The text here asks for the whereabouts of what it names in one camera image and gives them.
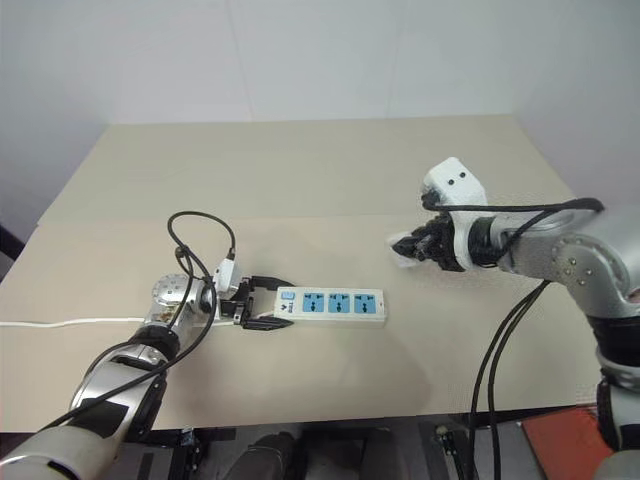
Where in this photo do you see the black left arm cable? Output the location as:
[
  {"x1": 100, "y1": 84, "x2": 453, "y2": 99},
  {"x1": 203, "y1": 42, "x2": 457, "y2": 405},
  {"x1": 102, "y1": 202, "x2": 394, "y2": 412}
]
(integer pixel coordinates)
[{"x1": 48, "y1": 210, "x2": 239, "y2": 427}]

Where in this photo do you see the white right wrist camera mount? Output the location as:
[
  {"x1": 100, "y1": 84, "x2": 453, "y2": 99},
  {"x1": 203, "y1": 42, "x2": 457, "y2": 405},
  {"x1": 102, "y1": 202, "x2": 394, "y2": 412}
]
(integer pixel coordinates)
[{"x1": 421, "y1": 156, "x2": 489, "y2": 267}]

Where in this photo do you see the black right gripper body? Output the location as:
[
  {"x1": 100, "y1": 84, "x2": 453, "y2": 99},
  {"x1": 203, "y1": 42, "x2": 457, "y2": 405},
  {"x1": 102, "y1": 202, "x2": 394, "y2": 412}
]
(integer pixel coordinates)
[{"x1": 418, "y1": 209, "x2": 464, "y2": 274}]

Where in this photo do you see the black table frame bracket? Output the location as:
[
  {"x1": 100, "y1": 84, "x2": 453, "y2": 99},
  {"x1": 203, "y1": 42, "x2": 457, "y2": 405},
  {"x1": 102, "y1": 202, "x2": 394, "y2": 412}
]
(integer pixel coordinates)
[
  {"x1": 428, "y1": 422, "x2": 474, "y2": 480},
  {"x1": 167, "y1": 425, "x2": 237, "y2": 480}
]

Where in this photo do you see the dark rounded shape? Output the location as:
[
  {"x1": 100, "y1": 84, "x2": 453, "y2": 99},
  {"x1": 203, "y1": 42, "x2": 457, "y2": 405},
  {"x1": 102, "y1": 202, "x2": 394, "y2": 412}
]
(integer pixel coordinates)
[{"x1": 233, "y1": 431, "x2": 312, "y2": 480}]

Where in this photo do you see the white power strip cord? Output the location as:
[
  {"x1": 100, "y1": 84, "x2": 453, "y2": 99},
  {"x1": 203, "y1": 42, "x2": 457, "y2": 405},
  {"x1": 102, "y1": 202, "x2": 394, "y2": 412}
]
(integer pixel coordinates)
[{"x1": 0, "y1": 309, "x2": 277, "y2": 329}]

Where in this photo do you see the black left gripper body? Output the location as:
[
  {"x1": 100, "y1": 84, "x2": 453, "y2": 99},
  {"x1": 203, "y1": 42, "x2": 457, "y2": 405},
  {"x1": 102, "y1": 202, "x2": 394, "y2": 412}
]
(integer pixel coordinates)
[{"x1": 218, "y1": 274, "x2": 258, "y2": 330}]

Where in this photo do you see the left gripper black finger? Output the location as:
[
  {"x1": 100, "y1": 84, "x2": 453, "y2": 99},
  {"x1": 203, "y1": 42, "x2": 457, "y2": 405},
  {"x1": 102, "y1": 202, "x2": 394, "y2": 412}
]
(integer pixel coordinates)
[
  {"x1": 241, "y1": 316, "x2": 295, "y2": 333},
  {"x1": 250, "y1": 273, "x2": 297, "y2": 293}
]

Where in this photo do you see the red flat object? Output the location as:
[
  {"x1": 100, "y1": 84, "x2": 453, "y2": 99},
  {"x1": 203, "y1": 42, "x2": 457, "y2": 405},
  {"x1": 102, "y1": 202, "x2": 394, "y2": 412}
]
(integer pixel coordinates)
[{"x1": 518, "y1": 408, "x2": 617, "y2": 480}]

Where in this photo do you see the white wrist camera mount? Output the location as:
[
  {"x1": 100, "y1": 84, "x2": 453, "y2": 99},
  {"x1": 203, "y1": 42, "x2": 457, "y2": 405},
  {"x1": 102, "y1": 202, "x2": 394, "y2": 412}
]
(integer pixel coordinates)
[
  {"x1": 421, "y1": 156, "x2": 489, "y2": 267},
  {"x1": 210, "y1": 255, "x2": 242, "y2": 298}
]

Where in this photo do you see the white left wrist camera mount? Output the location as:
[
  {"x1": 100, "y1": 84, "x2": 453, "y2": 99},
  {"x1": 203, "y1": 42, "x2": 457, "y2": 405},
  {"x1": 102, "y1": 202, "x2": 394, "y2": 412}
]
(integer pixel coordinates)
[{"x1": 210, "y1": 255, "x2": 242, "y2": 298}]

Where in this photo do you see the white power strip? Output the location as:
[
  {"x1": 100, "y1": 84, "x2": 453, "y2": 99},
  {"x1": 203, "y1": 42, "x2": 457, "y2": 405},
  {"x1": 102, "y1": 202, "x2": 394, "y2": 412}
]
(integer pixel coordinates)
[{"x1": 273, "y1": 286, "x2": 388, "y2": 331}]

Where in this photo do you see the white charger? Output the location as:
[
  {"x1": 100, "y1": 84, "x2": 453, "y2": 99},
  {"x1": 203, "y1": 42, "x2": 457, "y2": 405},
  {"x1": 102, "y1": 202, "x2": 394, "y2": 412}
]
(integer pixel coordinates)
[{"x1": 386, "y1": 229, "x2": 420, "y2": 270}]

